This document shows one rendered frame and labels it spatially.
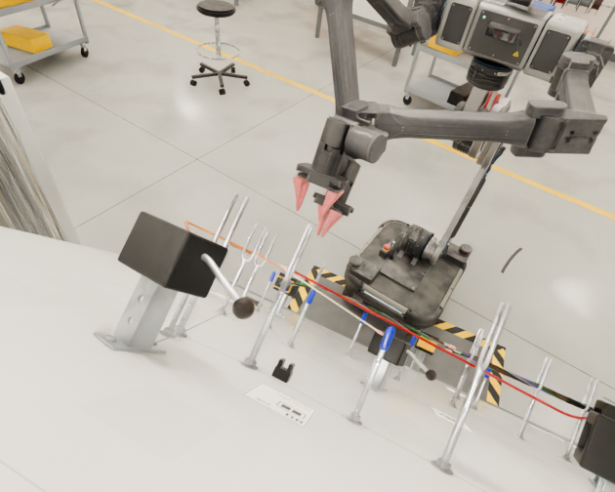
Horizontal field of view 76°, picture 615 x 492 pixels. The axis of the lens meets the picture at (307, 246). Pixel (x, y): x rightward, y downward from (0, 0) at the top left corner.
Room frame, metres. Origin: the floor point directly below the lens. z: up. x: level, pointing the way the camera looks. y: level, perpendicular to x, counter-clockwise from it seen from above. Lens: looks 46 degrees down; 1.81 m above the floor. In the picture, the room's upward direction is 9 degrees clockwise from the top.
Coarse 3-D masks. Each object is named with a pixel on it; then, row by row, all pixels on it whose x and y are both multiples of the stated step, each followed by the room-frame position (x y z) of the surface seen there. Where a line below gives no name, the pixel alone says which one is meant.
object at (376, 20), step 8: (360, 0) 5.27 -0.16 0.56; (400, 0) 5.04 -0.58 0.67; (408, 0) 4.97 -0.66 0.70; (320, 8) 5.51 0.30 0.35; (352, 8) 5.31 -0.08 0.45; (360, 8) 5.26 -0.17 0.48; (368, 8) 5.21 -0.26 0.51; (320, 16) 5.51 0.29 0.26; (352, 16) 5.28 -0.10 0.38; (360, 16) 5.25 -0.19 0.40; (368, 16) 5.21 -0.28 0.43; (376, 16) 5.16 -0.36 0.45; (320, 24) 5.54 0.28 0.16; (376, 24) 5.13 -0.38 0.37; (384, 24) 5.08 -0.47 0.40; (392, 64) 4.97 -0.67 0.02
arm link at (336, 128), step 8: (328, 120) 0.72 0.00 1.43; (336, 120) 0.72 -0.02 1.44; (344, 120) 0.73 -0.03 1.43; (352, 120) 0.72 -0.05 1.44; (328, 128) 0.71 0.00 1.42; (336, 128) 0.70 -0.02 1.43; (344, 128) 0.70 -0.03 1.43; (328, 136) 0.70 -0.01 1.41; (336, 136) 0.70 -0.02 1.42; (344, 136) 0.70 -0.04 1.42; (328, 144) 0.70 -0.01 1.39; (336, 144) 0.69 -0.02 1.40; (344, 144) 0.70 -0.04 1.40
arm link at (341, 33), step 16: (320, 0) 1.08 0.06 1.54; (336, 0) 1.05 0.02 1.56; (352, 0) 1.08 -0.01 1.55; (336, 16) 1.03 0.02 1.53; (336, 32) 1.02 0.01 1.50; (352, 32) 1.04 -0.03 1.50; (336, 48) 1.00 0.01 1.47; (352, 48) 1.02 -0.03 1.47; (336, 64) 0.98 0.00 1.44; (352, 64) 0.99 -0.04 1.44; (336, 80) 0.97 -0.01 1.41; (352, 80) 0.97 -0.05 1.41; (336, 96) 0.95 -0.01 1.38; (352, 96) 0.95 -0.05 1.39; (336, 112) 0.94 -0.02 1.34
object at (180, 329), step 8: (232, 200) 0.29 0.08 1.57; (248, 200) 0.28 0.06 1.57; (240, 208) 0.28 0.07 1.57; (224, 216) 0.28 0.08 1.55; (240, 216) 0.27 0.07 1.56; (224, 224) 0.27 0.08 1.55; (216, 232) 0.26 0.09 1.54; (232, 232) 0.26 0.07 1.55; (216, 240) 0.26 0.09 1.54; (192, 296) 0.21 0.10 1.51; (192, 304) 0.20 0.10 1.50; (184, 312) 0.20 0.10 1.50; (184, 320) 0.19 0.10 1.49; (176, 328) 0.18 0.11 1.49; (184, 328) 0.19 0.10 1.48; (184, 336) 0.18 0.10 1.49
